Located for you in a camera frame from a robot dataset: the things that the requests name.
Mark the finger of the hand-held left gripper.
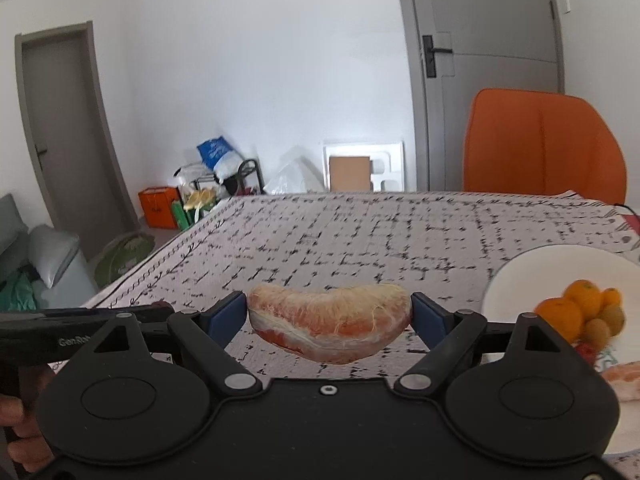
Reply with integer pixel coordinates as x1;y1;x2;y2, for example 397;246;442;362
106;303;175;319

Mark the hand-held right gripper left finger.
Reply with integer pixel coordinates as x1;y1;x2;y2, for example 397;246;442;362
81;290;264;402

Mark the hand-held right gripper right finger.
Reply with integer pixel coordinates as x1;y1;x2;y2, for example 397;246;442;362
393;291;559;396

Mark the white round plate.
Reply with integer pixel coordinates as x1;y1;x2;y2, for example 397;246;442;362
480;244;640;457

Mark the peeled pomelo segment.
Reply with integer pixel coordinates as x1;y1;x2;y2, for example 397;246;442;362
599;361;640;402
247;282;414;366

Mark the orange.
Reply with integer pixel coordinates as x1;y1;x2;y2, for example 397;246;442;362
562;279;604;319
534;297;584;344

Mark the person's left hand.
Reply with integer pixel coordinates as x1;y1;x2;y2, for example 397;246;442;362
0;365;57;477

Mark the green cloth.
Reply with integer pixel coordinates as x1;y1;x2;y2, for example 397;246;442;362
0;269;39;311

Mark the green round cushion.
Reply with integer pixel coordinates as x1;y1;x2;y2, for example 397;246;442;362
94;232;157;289

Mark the grey cushion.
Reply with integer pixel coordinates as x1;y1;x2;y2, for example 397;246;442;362
27;223;81;289

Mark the green bag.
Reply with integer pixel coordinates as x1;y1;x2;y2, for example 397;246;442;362
170;198;194;231

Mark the orange box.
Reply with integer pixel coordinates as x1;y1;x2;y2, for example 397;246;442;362
138;186;182;230

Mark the grey sofa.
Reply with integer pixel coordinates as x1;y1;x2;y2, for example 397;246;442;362
0;193;99;312

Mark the white black-patterned tablecloth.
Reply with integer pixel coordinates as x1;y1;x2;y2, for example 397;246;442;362
80;189;640;480

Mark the yellow bundle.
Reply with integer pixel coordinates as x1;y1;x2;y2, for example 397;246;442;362
182;188;219;212

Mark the black metal trolley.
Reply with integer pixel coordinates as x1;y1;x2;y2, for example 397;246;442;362
175;158;265;197

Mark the clear plastic bag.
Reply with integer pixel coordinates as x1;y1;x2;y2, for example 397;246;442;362
263;157;325;195

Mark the white foam packaging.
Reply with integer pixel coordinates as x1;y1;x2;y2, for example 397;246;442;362
322;140;405;192

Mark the brown cardboard sheet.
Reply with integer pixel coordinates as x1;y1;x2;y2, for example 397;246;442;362
328;155;372;192

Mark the blue and white bag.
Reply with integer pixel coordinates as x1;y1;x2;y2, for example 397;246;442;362
196;135;242;184

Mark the grey-framed plain door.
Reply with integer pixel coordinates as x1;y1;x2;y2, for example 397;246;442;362
13;20;142;262

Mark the orange chair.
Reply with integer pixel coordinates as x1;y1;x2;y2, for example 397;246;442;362
462;88;628;206

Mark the grey door with handle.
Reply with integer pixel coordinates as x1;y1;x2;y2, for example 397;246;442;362
392;0;567;193

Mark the black door handle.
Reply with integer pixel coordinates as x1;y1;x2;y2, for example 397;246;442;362
422;33;455;79

